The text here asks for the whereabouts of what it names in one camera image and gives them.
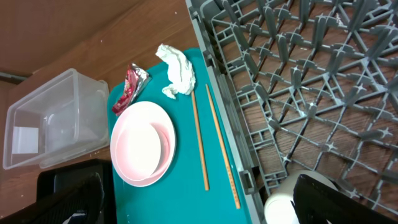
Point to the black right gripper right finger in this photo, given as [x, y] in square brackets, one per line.
[315, 202]

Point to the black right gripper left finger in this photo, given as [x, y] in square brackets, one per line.
[80, 203]

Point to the white cup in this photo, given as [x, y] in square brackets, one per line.
[278, 208]

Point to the wooden chopstick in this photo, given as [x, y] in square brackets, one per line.
[223, 150]
[200, 143]

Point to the red foil snack wrapper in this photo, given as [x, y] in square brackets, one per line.
[135, 81]

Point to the white tissue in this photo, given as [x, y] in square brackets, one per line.
[180, 71]

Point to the clear plastic waste bin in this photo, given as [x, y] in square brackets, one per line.
[63, 119]

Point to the grey dishwasher rack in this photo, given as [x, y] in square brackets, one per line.
[306, 84]

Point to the black plastic tray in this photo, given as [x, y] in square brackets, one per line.
[52, 181]

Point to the large pink plate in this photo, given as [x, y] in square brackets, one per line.
[151, 113]

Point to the teal serving tray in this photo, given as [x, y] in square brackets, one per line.
[179, 195]

